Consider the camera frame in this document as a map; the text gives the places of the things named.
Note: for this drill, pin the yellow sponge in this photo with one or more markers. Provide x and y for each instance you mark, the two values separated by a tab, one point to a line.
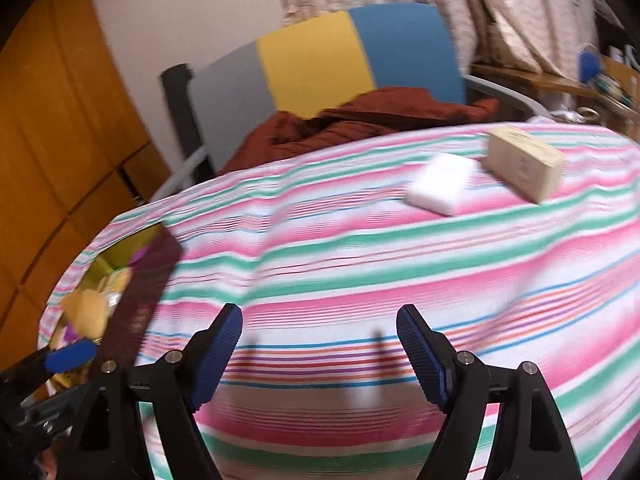
116	280
85	312

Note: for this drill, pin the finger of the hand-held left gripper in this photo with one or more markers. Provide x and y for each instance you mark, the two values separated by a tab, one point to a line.
55	407
70	356

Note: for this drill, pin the maroon cloth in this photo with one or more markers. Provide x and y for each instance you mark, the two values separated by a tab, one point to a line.
375	115

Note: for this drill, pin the beige cardboard box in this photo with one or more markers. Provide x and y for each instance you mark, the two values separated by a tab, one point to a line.
525	165

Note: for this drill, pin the blue plastic object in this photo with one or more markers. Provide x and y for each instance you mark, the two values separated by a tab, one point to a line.
590	65

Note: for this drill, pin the gold tin box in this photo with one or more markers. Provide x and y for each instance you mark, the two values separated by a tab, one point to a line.
145	285

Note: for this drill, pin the wooden cabinet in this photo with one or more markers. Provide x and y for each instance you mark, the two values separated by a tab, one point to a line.
50	135

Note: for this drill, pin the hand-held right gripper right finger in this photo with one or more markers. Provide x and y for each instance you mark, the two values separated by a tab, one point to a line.
425	360

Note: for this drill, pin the wooden low shelf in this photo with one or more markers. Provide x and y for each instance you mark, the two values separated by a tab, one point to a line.
550	82

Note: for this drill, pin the striped tablecloth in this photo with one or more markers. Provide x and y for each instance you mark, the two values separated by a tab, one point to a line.
350	270

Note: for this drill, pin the grey yellow blue chair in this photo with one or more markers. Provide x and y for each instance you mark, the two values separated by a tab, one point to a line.
310	60

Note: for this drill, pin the small purple object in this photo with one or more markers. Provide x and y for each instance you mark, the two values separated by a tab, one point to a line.
141	256

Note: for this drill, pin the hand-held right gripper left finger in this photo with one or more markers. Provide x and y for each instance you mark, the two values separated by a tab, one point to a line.
217	355

